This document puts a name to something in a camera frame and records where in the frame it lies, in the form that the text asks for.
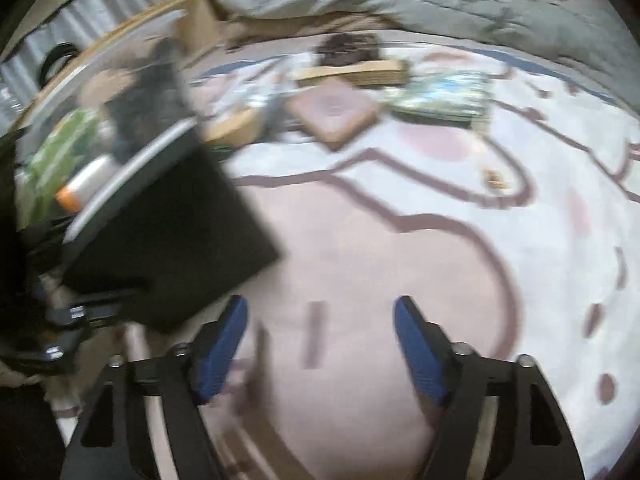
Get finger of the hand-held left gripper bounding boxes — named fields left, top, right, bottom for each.
left=0, top=330, right=96, bottom=376
left=42, top=287, right=151, bottom=331

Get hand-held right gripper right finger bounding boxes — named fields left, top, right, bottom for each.
left=393, top=295, right=586, bottom=480

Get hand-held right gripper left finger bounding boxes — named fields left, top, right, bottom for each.
left=60, top=295, right=249, bottom=480

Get clear plastic storage container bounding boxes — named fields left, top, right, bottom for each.
left=10, top=35, right=201, bottom=221

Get adhesive hook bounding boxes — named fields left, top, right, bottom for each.
left=286, top=77, right=379, bottom=152

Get shiny foil wrapper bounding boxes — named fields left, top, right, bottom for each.
left=387, top=71, right=493, bottom=126

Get white tube with orange cap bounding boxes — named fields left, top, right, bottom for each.
left=55, top=155, right=118, bottom=213

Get green packet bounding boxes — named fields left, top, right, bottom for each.
left=20, top=110, right=101, bottom=216

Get printed blanket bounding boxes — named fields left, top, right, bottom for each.
left=50, top=40, right=640, bottom=480

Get small brown object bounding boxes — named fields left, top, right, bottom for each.
left=480, top=169, right=508, bottom=191

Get black headphones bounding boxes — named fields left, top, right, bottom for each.
left=37, top=42, right=83, bottom=86

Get dark grey box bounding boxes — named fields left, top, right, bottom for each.
left=105, top=40, right=193, bottom=163

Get oval wooden block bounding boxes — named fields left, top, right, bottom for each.
left=202, top=109, right=261, bottom=147

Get rectangular wooden block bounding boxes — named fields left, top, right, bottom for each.
left=292, top=59, right=411, bottom=88

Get wooden headboard shelf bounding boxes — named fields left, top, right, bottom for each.
left=15, top=0, right=253, bottom=126

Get brown hair claw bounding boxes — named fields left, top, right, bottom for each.
left=312, top=32, right=383, bottom=66

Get grey duvet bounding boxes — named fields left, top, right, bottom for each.
left=215, top=0, right=640, bottom=111

